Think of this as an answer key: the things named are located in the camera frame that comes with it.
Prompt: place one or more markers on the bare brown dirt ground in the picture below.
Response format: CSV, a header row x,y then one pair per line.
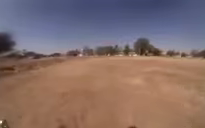
x,y
110,90

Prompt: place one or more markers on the row of trees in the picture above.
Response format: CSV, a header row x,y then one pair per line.
x,y
141,46

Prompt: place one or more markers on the large dark tree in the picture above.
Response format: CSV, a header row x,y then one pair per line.
x,y
0,42

